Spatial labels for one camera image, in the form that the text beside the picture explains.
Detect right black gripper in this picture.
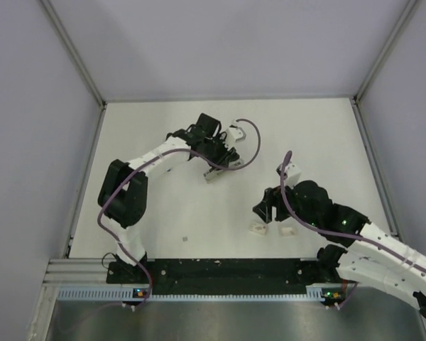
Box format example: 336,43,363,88
253,178,320,227

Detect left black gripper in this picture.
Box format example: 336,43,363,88
202,133,236,171

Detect grey black stapler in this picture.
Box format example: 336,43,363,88
203,158,243,183

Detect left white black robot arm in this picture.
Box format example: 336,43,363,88
97,114,246,282

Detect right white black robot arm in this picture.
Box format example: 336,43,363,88
252,180,426,319

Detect staple box with red dot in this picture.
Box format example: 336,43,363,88
248,221,268,236

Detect small white staple box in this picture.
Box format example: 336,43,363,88
278,225,297,237

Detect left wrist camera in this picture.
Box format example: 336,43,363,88
224,120,246,148

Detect grey slotted cable duct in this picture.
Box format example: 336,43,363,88
58,286,344,302

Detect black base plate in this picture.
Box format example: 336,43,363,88
106,259,344,296

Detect aluminium frame rail front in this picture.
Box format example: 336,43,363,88
43,259,110,285

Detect left aluminium corner post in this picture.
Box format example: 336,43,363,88
37,0,106,109

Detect aluminium corner post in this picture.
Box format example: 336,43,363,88
37,0,106,109
353,0,422,103

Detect right aluminium corner post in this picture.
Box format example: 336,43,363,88
353,0,422,103

